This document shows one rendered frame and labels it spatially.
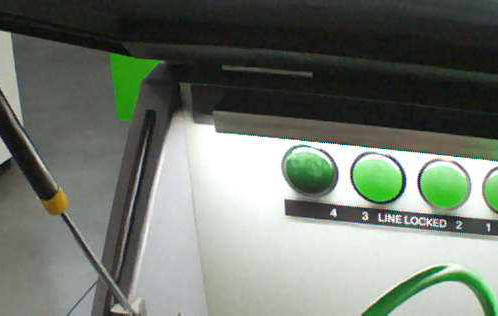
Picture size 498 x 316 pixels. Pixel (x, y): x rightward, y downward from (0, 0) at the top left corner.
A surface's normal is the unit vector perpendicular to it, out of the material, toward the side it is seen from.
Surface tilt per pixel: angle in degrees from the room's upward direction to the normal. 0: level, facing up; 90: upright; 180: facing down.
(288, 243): 90
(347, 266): 90
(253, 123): 90
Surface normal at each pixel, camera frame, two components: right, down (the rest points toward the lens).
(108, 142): -0.08, -0.88
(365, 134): -0.35, 0.47
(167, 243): 0.94, 0.10
